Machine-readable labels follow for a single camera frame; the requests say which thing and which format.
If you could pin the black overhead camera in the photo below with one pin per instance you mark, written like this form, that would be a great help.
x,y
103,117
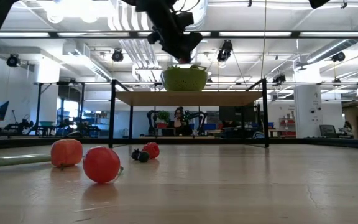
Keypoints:
x,y
225,49

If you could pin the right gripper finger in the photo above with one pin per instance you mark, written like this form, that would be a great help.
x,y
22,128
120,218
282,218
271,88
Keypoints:
x,y
318,3

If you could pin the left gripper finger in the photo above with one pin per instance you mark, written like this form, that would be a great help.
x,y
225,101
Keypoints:
x,y
171,49
191,43

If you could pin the black monitor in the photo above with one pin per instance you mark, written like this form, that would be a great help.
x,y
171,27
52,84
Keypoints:
x,y
236,113

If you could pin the orange toy peach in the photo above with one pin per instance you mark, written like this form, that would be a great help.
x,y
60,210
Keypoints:
x,y
67,152

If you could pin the white pillar with sign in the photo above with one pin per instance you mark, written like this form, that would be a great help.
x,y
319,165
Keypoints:
x,y
306,109

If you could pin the red toy raspberry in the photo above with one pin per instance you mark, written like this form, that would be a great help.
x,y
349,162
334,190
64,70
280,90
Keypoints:
x,y
152,150

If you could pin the black background robot arm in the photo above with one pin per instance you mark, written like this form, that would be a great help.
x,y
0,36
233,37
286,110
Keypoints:
x,y
151,121
197,116

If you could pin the green plastic colander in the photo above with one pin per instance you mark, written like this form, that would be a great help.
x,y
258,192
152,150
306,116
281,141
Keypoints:
x,y
184,79

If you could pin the light green cucumber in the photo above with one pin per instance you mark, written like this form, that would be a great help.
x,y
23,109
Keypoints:
x,y
17,160

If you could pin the black aluminium frame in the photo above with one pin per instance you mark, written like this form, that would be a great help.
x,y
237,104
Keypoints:
x,y
179,141

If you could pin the person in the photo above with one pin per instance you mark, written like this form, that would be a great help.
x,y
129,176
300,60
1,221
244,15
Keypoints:
x,y
179,115
348,127

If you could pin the black background workstation frame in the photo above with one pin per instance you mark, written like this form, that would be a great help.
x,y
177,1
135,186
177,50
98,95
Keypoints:
x,y
38,105

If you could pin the black ceiling spotlight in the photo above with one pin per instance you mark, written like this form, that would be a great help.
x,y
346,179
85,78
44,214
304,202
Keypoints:
x,y
117,56
12,60
339,56
279,78

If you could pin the wooden shelf riser black legs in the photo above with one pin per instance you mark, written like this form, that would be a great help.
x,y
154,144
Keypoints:
x,y
185,98

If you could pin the blue storage bin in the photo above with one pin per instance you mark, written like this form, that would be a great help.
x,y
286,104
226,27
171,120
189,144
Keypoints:
x,y
209,126

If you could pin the green background plant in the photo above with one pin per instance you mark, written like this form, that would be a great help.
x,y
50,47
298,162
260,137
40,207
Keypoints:
x,y
164,116

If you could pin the toy blueberry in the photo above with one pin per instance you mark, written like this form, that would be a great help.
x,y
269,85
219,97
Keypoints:
x,y
135,154
143,156

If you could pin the white shelf red boxes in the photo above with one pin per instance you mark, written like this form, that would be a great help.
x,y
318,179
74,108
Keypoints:
x,y
287,127

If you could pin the small dark desk monitor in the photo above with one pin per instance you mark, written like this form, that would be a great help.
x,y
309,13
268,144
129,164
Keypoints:
x,y
328,130

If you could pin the red storage bin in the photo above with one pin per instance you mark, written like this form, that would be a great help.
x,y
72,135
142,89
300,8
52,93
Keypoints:
x,y
223,126

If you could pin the overhead LED light bar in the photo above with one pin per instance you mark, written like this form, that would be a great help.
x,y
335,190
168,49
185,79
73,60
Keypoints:
x,y
259,34

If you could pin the red laptop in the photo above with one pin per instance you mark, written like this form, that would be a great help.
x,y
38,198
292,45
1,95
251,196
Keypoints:
x,y
162,125

